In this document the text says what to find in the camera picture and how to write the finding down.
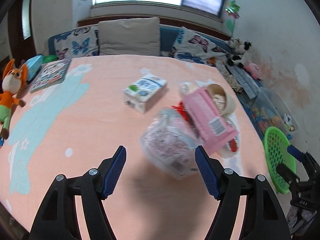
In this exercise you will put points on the left butterfly pillow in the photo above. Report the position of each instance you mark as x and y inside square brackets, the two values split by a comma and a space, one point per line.
[80, 42]

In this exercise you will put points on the clear plastic toy bin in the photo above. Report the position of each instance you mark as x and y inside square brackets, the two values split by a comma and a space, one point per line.
[268, 109]

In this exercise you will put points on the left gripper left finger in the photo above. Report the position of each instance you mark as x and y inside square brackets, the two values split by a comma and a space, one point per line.
[57, 218]

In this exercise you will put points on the beige patterned clothes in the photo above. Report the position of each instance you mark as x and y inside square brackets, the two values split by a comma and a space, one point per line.
[231, 80]

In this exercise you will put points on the orange fox plush toy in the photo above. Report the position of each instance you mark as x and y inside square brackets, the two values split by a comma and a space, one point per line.
[13, 81]

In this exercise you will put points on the blue tissue box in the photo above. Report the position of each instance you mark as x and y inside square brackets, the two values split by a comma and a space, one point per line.
[33, 66]

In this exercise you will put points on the colourful picture book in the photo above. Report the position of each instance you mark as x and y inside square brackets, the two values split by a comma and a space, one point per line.
[50, 74]

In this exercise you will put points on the pink wet wipes pack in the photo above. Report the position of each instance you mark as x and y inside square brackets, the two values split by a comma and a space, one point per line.
[214, 131]

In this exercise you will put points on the white paper cup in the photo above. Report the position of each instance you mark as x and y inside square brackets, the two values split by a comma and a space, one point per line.
[224, 102]

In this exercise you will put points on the cow plush toy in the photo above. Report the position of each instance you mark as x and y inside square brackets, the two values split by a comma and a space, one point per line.
[241, 52]

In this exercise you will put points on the dark wooden door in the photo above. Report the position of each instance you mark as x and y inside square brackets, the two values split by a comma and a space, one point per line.
[20, 31]

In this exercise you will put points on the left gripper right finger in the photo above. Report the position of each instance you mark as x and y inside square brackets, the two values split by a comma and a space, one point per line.
[250, 201]

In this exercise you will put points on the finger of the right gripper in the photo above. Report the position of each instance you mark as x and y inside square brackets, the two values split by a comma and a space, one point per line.
[300, 156]
[289, 176]

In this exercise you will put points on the pink round plush toy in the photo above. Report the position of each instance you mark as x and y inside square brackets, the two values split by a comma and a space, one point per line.
[254, 70]

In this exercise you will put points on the white milk carton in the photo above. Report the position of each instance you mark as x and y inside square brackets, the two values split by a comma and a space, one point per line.
[143, 94]

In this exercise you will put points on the beige cushion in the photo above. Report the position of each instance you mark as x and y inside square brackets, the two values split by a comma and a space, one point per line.
[135, 36]

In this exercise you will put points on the right butterfly pillow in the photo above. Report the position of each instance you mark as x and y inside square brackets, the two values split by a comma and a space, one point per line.
[192, 47]

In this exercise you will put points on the pink table blanket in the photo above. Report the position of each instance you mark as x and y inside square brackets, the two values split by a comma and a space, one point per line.
[48, 138]

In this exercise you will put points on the pudding cup with lid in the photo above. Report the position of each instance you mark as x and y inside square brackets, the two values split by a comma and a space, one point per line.
[186, 88]

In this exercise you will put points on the red foam fruit net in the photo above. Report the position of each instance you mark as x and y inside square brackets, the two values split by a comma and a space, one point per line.
[180, 108]

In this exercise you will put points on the butterfly pillow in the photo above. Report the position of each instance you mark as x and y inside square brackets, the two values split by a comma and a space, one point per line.
[192, 47]
[80, 42]

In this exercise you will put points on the pinwheel toy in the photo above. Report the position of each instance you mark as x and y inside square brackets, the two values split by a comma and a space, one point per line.
[233, 9]

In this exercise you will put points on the blue white checked cloth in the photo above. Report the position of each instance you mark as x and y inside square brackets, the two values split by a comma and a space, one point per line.
[245, 81]

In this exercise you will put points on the green plastic mesh basket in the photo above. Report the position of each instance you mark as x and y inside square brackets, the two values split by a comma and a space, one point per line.
[275, 145]

